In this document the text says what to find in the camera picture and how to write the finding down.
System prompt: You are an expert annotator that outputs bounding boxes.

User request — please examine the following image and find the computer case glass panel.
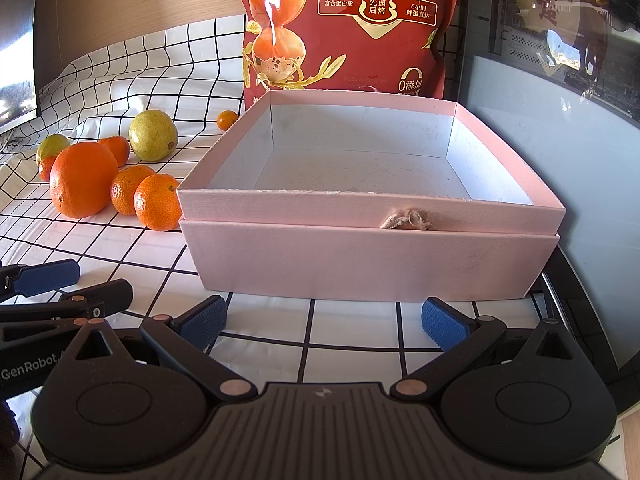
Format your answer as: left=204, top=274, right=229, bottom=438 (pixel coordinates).
left=459, top=0, right=639, bottom=411

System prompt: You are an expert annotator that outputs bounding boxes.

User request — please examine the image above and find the small tangerine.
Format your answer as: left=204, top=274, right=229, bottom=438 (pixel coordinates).
left=38, top=156, right=56, bottom=182

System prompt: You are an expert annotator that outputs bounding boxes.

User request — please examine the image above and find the pink cardboard box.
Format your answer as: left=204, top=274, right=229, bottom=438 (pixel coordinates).
left=178, top=90, right=565, bottom=302

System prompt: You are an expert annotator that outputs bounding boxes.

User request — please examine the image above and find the tiny kumquat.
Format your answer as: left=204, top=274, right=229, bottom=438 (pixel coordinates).
left=216, top=110, right=239, bottom=131

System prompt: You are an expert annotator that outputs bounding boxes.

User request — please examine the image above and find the checkered white tablecloth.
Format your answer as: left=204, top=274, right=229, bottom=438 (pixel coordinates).
left=0, top=13, right=576, bottom=480

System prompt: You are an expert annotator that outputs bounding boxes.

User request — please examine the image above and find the dark monitor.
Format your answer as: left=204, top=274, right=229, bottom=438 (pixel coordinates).
left=0, top=0, right=39, bottom=133

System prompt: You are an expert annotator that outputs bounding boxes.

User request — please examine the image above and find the large orange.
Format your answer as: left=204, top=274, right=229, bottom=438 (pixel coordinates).
left=49, top=142, right=118, bottom=219

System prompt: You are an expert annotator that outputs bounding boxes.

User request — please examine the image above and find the red snack bag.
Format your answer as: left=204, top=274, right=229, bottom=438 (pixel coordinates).
left=242, top=0, right=457, bottom=106

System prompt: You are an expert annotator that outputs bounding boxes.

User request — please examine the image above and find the small green guava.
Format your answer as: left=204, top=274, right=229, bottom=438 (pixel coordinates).
left=36, top=133, right=70, bottom=164

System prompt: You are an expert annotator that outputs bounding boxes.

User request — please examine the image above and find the large green guava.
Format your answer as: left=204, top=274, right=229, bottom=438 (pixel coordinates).
left=128, top=110, right=178, bottom=162

